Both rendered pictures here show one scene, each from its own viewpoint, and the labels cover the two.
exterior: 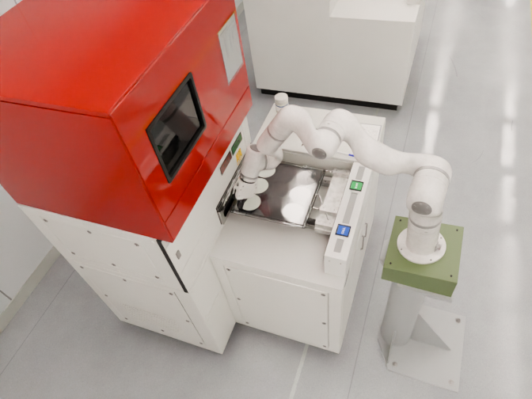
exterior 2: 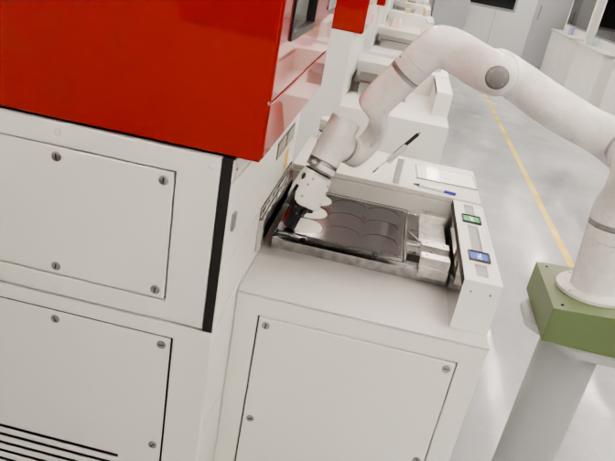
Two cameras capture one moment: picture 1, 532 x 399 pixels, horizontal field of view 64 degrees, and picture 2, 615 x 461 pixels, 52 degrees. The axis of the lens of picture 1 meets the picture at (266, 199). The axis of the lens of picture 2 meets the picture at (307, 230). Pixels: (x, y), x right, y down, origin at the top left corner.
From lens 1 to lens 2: 110 cm
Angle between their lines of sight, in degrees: 31
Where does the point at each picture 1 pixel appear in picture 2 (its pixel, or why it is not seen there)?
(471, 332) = not seen: outside the picture
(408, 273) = (596, 317)
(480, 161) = not seen: hidden behind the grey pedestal
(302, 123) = (465, 42)
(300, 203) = (387, 236)
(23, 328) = not seen: outside the picture
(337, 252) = (484, 277)
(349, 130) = (523, 70)
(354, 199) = (475, 231)
